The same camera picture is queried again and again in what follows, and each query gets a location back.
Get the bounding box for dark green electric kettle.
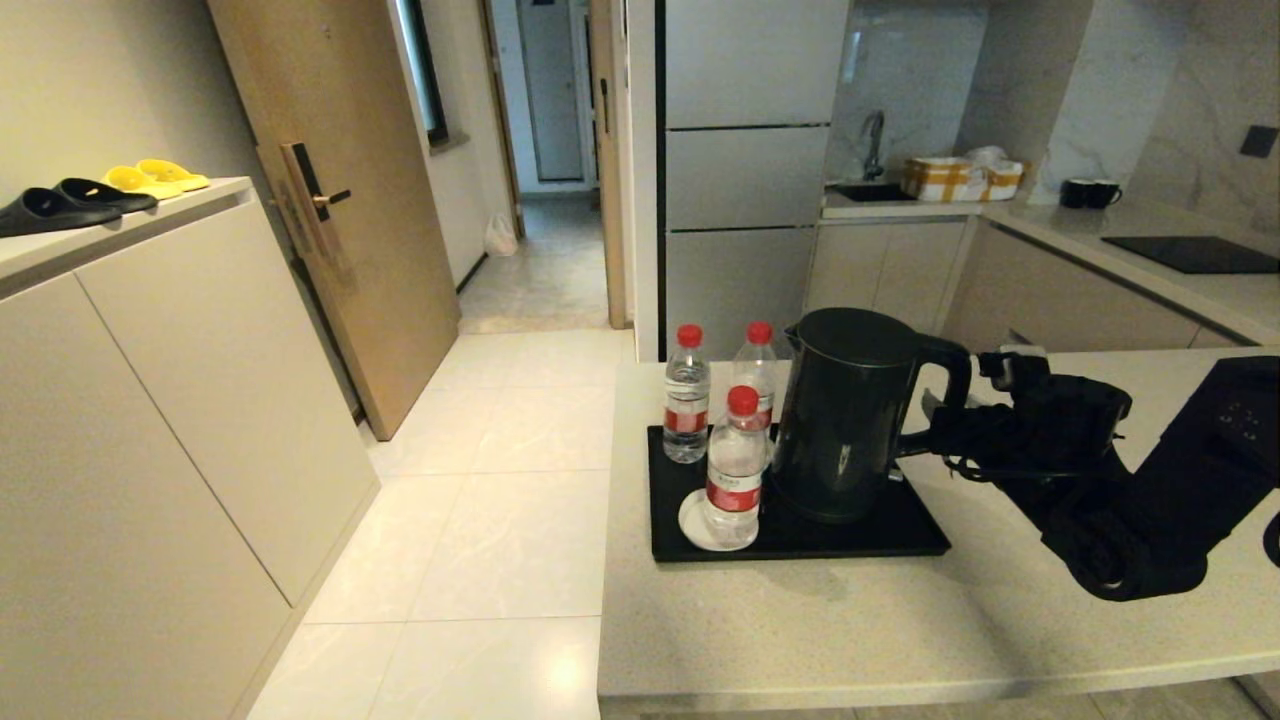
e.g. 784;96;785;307
770;307;973;525

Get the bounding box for clear water bottle red cap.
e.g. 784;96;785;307
705;386;766;550
735;321;780;471
663;324;712;464

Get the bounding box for beige kitchen base cabinets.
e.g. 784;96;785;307
805;215;1251;357

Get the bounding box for black rectangular tray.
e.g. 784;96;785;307
646;424;951;563

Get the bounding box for dark kitchen sink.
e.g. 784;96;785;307
828;182;917;204

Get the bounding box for large yellow checked basket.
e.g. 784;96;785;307
903;156;989;203

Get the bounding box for black induction cooktop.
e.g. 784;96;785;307
1102;236;1280;276

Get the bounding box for chrome kitchen faucet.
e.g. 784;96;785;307
862;110;888;183

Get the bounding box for white paper coaster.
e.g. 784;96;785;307
678;488;763;553

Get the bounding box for grey refrigerator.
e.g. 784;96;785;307
655;0;851;361

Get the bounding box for pale hallway door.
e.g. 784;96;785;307
520;0;587;182

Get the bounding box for dark framed window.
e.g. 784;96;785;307
395;0;449;147

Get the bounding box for light wooden door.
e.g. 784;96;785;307
207;0;462;442

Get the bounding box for black and brass door lock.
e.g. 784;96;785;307
268;142;353;265

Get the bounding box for beige shoe cabinet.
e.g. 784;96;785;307
0;178;381;720

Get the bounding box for yellow slipper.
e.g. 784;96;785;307
100;165;187;201
135;159;211;192

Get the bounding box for black slipper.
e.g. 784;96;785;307
55;178;159;214
0;187;123;239

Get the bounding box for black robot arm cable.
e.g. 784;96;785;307
940;455;1016;488

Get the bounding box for wooden door frame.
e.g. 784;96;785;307
588;0;632;330

